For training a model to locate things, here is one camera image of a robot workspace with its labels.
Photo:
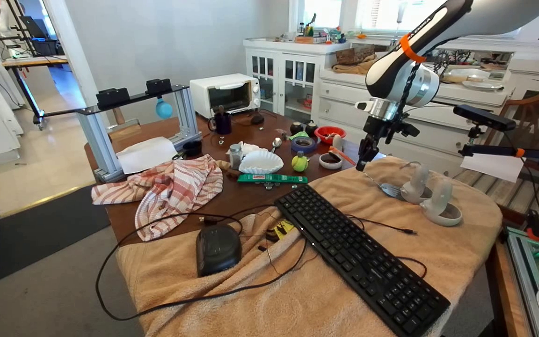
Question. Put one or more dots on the white drawer cabinet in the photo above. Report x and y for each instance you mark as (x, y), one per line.
(344, 99)

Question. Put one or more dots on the white VR controller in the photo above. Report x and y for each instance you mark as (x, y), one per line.
(415, 187)
(443, 211)

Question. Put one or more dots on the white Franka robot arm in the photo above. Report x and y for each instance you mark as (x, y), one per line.
(468, 15)

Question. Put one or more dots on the dark blue mug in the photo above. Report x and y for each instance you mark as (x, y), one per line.
(222, 123)

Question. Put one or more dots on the aluminium frame stand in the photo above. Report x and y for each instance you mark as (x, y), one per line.
(103, 146)

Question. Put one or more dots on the black computer keyboard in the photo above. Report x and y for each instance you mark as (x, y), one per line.
(363, 254)

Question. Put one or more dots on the small white jar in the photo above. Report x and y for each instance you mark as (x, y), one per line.
(234, 155)

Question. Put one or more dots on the blue bowl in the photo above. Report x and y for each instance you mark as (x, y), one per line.
(303, 146)

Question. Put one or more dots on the red striped white cloth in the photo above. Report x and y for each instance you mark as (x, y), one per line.
(168, 189)

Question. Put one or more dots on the dark floor mat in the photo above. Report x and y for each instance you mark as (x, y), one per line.
(26, 243)

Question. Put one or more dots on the white toaster oven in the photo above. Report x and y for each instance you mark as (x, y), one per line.
(219, 93)

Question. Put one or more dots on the black boom with orange tape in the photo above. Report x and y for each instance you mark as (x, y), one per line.
(494, 150)

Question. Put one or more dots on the white coffee filters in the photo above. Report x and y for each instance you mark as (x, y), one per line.
(260, 163)

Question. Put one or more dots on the wooden plank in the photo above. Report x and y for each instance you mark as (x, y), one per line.
(509, 292)

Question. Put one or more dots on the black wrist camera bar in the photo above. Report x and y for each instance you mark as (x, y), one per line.
(406, 129)

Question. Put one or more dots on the white glass door cabinet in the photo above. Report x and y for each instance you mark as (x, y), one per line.
(275, 52)

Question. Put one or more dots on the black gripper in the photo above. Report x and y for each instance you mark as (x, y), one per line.
(372, 133)

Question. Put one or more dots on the red bowl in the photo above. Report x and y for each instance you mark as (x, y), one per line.
(329, 133)

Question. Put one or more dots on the black stereo camera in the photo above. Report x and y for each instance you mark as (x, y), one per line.
(484, 116)

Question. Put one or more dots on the brown wicker basket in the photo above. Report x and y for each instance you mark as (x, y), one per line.
(355, 56)

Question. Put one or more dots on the tan terry towel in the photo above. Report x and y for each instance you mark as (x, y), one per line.
(280, 299)

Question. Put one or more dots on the blue balloon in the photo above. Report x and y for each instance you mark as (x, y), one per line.
(164, 108)

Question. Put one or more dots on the white paper sheet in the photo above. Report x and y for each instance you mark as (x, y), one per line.
(494, 167)

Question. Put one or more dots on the black computer mouse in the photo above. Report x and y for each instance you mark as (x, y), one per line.
(217, 249)

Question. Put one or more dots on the yellow black small tool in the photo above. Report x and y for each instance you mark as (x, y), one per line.
(280, 228)

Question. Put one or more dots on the yellow green tennis ball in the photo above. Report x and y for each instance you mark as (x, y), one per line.
(299, 163)

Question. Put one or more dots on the small black box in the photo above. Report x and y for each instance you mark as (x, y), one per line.
(191, 148)

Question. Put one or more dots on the metal shelf rack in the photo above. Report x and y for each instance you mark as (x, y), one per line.
(31, 60)

